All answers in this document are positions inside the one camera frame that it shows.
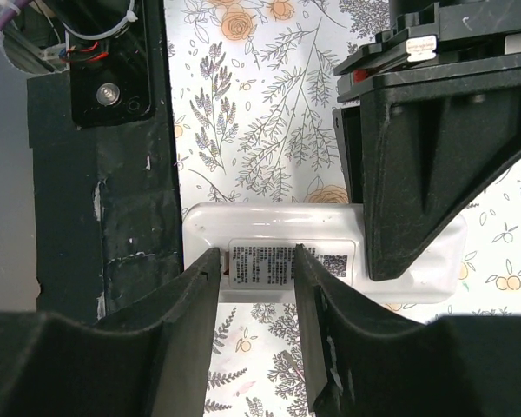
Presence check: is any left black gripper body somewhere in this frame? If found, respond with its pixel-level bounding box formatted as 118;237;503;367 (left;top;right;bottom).
334;0;521;103

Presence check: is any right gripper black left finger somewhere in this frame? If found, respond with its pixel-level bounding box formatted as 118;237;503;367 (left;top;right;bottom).
0;248;221;416

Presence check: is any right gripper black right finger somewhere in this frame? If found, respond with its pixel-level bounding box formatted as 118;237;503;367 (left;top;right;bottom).
294;246;521;416

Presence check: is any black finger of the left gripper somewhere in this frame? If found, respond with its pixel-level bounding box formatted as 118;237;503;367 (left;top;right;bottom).
360;71;521;281
333;106;363;204

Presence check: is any white remote control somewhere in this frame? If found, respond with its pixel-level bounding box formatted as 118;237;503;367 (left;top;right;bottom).
182;202;467;304

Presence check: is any floral patterned table mat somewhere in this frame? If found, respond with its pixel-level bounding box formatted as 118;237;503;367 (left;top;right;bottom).
165;1;521;416

